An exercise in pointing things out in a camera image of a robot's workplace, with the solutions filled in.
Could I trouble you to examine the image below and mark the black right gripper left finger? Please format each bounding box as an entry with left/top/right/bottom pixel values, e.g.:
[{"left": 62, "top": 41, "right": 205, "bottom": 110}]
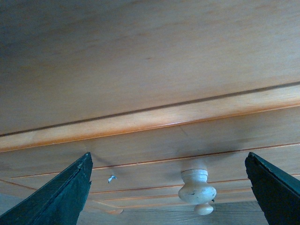
[{"left": 0, "top": 152, "right": 93, "bottom": 225}]

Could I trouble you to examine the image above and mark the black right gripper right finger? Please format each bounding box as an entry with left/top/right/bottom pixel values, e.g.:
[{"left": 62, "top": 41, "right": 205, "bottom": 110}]
[{"left": 245, "top": 152, "right": 300, "bottom": 225}]

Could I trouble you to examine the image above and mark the round wooden knob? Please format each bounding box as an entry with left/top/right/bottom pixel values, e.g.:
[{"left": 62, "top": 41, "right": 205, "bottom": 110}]
[{"left": 178, "top": 169, "right": 217, "bottom": 205}]

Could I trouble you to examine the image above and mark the wooden drawer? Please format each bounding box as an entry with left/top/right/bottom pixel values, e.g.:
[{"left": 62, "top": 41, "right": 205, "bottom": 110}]
[{"left": 0, "top": 106, "right": 300, "bottom": 212}]

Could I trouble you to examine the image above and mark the wooden nightstand cabinet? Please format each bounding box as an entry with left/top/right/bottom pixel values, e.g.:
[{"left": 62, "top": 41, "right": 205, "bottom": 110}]
[{"left": 0, "top": 0, "right": 300, "bottom": 215}]

